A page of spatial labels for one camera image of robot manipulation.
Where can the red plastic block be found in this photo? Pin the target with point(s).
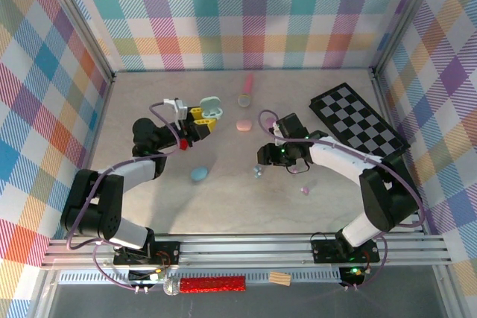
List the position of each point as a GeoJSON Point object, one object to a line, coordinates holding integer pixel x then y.
{"type": "Point", "coordinates": [183, 144]}

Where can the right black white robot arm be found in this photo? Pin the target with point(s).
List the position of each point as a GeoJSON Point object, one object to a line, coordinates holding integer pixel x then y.
{"type": "Point", "coordinates": [387, 199]}

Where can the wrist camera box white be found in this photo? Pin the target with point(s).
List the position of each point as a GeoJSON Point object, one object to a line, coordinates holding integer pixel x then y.
{"type": "Point", "coordinates": [180, 109]}
{"type": "Point", "coordinates": [277, 132]}

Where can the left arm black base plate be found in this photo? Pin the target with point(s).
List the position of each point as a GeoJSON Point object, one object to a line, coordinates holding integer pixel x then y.
{"type": "Point", "coordinates": [169, 252]}

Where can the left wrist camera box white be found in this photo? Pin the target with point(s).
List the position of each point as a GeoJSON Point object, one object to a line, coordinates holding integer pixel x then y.
{"type": "Point", "coordinates": [180, 109]}

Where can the red glitter toy microphone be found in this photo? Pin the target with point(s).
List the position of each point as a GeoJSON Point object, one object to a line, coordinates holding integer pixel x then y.
{"type": "Point", "coordinates": [212, 284]}

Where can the aluminium frame post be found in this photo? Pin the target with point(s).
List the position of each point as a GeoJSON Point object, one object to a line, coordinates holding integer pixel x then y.
{"type": "Point", "coordinates": [80, 22]}
{"type": "Point", "coordinates": [405, 16]}

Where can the pink earbud charging case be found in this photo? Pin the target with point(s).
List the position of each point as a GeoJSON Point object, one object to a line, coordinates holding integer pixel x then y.
{"type": "Point", "coordinates": [244, 125]}

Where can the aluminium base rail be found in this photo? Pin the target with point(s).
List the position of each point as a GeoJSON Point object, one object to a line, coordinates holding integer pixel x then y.
{"type": "Point", "coordinates": [242, 250]}

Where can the black grey chessboard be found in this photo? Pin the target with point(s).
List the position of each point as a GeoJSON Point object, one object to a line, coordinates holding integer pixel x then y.
{"type": "Point", "coordinates": [372, 120]}

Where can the blue earbud charging case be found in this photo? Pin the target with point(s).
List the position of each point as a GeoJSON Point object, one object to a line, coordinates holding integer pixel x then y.
{"type": "Point", "coordinates": [199, 174]}

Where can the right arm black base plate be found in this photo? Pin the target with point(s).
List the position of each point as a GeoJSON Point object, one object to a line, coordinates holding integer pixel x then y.
{"type": "Point", "coordinates": [324, 251]}

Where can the mint green earbud charging case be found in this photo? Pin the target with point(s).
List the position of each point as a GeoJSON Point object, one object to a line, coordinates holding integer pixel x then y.
{"type": "Point", "coordinates": [211, 107]}

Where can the pink toy microphone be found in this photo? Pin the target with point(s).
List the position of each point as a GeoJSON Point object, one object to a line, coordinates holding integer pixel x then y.
{"type": "Point", "coordinates": [248, 85]}

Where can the black control box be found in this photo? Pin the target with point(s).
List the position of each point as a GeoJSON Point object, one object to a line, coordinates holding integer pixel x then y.
{"type": "Point", "coordinates": [352, 275]}
{"type": "Point", "coordinates": [143, 276]}

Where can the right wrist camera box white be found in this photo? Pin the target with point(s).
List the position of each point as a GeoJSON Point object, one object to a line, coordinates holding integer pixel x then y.
{"type": "Point", "coordinates": [277, 132]}

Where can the small wooden block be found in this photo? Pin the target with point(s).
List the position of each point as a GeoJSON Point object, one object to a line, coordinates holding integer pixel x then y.
{"type": "Point", "coordinates": [279, 279]}

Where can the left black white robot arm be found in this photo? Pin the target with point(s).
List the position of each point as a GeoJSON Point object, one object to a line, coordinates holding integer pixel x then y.
{"type": "Point", "coordinates": [93, 206]}

